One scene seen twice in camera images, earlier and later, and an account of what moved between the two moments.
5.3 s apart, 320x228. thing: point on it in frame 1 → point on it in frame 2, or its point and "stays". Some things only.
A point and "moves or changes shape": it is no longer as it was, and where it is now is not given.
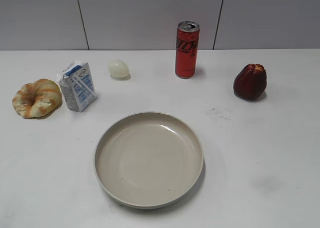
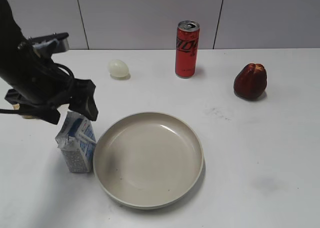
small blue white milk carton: [77, 85] moves or changes shape
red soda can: [186, 48] stays
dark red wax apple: [250, 82] stays
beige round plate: [148, 160] stays
